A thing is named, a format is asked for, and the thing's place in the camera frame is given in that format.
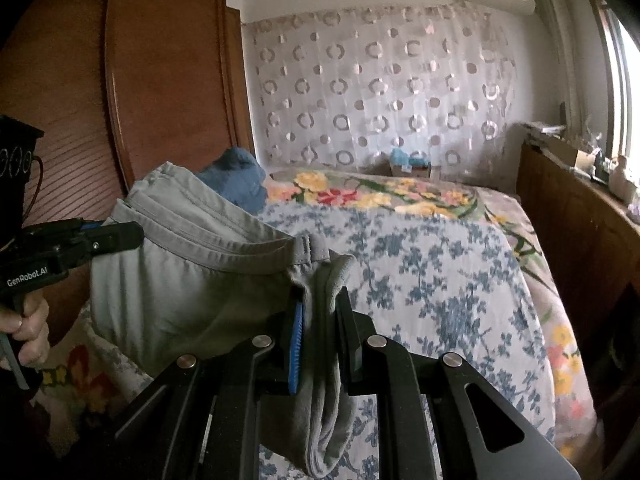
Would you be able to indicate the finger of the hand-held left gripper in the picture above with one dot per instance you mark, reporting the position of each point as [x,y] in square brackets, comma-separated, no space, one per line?
[117,240]

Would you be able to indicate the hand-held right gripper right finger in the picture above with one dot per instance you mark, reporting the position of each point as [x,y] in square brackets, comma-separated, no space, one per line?
[351,350]

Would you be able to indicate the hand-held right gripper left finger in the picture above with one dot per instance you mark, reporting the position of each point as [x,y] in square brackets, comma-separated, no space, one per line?
[296,350]

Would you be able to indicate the grey pants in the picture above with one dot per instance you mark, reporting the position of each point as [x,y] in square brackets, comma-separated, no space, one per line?
[190,280]

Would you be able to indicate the person's left hand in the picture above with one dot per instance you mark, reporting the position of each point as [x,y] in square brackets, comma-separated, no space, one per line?
[35,330]

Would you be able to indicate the blue floral bed sheet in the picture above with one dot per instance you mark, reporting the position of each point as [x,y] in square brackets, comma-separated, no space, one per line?
[425,285]

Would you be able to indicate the folded blue towel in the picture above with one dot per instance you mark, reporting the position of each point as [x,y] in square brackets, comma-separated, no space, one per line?
[240,180]

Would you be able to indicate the yellow floral bedspread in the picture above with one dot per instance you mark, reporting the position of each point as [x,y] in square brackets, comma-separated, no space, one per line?
[350,190]

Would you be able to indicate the wooden wardrobe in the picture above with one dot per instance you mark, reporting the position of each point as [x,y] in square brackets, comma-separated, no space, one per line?
[165,60]

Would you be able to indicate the small box with blue cloth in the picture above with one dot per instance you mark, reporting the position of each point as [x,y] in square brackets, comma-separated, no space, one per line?
[410,162]

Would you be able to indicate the wooden side cabinet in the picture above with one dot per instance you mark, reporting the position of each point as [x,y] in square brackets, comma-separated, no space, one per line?
[565,240]

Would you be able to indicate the white circle-patterned curtain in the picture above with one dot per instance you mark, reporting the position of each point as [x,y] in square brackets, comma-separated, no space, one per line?
[375,85]

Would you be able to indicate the pile of small household items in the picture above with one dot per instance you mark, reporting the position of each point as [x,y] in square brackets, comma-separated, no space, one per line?
[590,160]

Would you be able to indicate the window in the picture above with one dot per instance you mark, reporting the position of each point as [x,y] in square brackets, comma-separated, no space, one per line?
[622,85]

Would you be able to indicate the white wall pipe duct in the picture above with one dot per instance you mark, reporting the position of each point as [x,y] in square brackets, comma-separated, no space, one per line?
[560,35]

